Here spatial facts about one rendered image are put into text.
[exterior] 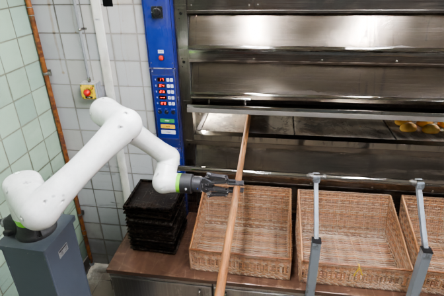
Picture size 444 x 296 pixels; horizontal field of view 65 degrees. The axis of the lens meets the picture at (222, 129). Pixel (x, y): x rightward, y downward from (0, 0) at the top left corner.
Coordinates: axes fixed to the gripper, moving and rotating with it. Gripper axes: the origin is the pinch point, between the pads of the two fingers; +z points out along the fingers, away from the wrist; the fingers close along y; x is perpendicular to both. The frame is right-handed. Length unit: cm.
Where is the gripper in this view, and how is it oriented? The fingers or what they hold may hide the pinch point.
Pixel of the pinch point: (236, 186)
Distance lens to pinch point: 164.7
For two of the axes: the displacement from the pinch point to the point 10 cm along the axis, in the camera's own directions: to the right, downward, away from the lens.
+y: 0.2, 9.0, 4.3
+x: -1.3, 4.3, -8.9
